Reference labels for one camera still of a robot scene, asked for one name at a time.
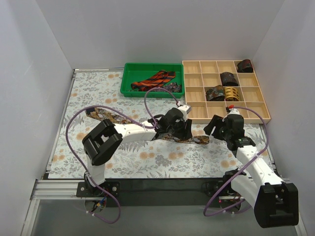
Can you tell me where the brown cat print tie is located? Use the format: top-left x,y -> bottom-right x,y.
86,108 -> 210,145

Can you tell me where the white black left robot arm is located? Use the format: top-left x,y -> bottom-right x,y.
82,105 -> 192,197

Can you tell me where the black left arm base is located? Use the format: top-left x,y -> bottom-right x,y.
76,181 -> 120,197

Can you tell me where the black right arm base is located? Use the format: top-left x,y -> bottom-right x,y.
201,179 -> 241,201

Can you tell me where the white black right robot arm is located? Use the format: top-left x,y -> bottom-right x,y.
204,109 -> 299,228

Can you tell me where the rolled green brown tie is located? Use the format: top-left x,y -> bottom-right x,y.
206,85 -> 225,101

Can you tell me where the rolled yellow black tie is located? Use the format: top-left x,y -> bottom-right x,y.
224,87 -> 240,102

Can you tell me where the wooden compartment organizer box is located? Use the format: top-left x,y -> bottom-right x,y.
182,59 -> 271,124

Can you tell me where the dark blue patterned tie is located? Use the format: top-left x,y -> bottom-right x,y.
155,82 -> 182,93

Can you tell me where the rolled dark floral tie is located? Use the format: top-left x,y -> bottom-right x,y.
220,72 -> 239,87

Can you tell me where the orange navy striped tie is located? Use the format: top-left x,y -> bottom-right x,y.
131,70 -> 176,91

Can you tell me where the rolled dark red tie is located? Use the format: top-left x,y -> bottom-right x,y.
237,59 -> 253,73

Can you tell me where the green plastic tray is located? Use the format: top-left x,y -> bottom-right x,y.
120,62 -> 185,98

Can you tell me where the floral print table mat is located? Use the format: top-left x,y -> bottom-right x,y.
48,71 -> 274,179

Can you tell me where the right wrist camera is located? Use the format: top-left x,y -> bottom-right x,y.
226,105 -> 240,115

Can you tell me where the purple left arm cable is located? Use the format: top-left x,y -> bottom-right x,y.
65,87 -> 184,224

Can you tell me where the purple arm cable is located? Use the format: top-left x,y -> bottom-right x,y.
65,87 -> 184,224
203,106 -> 272,217

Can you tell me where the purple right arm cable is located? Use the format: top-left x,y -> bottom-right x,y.
203,106 -> 272,217

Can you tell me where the aluminium frame rail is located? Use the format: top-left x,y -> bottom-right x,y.
31,177 -> 223,199

